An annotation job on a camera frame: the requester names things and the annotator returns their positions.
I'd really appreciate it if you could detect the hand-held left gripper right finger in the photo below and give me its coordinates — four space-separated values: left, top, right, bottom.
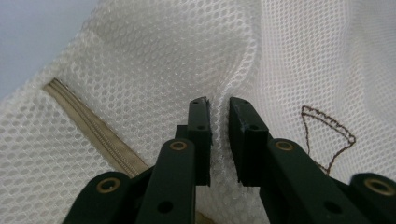
229 96 372 224

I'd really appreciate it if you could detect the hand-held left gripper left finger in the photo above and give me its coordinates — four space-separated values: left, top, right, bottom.
136 96 214 224

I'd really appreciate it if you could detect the white mesh laundry bag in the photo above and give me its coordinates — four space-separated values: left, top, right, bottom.
0 0 396 224

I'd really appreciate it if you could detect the light blue table mat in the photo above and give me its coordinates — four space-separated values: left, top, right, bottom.
0 0 101 101

